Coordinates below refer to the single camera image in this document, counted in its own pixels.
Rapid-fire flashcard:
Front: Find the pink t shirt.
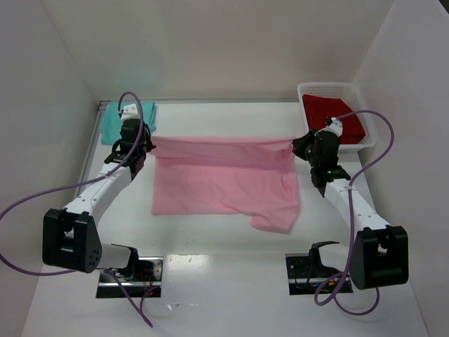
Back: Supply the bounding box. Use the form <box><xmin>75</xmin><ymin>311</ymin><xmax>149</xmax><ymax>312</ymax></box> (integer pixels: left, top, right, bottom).
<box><xmin>152</xmin><ymin>136</ymin><xmax>300</xmax><ymax>234</ymax></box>

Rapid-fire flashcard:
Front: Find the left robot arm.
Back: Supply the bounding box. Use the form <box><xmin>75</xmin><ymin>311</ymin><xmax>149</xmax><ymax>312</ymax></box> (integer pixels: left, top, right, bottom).
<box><xmin>42</xmin><ymin>119</ymin><xmax>155</xmax><ymax>274</ymax></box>

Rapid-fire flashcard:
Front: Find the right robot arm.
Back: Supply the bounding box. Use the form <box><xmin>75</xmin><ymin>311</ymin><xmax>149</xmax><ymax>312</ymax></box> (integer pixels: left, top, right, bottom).
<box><xmin>293</xmin><ymin>131</ymin><xmax>409</xmax><ymax>290</ymax></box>

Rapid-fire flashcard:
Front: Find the teal folded t shirt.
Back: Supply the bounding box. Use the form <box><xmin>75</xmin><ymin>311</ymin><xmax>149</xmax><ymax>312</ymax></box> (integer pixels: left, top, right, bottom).
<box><xmin>100</xmin><ymin>101</ymin><xmax>156</xmax><ymax>145</ymax></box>

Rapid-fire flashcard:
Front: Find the red t shirt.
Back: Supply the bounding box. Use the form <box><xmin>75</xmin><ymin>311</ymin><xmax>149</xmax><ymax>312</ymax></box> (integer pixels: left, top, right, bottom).
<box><xmin>302</xmin><ymin>95</ymin><xmax>366</xmax><ymax>145</ymax></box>

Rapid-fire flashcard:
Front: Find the white plastic basket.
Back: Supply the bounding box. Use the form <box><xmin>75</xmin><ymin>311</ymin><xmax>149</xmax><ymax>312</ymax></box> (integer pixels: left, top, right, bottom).
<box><xmin>297</xmin><ymin>82</ymin><xmax>377</xmax><ymax>152</ymax></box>

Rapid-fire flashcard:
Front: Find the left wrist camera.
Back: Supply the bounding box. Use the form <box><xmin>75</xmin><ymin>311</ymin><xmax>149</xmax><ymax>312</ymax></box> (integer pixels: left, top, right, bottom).
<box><xmin>119</xmin><ymin>103</ymin><xmax>140</xmax><ymax>121</ymax></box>

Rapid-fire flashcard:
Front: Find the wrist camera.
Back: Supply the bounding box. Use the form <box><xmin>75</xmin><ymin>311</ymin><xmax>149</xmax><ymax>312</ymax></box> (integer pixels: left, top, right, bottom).
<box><xmin>119</xmin><ymin>103</ymin><xmax>140</xmax><ymax>121</ymax></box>
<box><xmin>324</xmin><ymin>117</ymin><xmax>343</xmax><ymax>138</ymax></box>

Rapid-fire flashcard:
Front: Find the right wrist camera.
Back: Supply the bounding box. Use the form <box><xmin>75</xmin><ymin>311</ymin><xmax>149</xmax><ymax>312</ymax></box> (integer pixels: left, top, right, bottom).
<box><xmin>324</xmin><ymin>117</ymin><xmax>343</xmax><ymax>138</ymax></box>

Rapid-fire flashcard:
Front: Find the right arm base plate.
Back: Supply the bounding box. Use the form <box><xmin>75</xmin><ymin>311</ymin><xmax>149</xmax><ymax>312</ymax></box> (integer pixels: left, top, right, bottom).
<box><xmin>286</xmin><ymin>253</ymin><xmax>338</xmax><ymax>296</ymax></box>

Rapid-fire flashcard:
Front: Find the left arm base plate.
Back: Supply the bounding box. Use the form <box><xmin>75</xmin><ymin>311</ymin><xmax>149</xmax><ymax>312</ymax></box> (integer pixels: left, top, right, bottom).
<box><xmin>95</xmin><ymin>257</ymin><xmax>163</xmax><ymax>299</ymax></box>

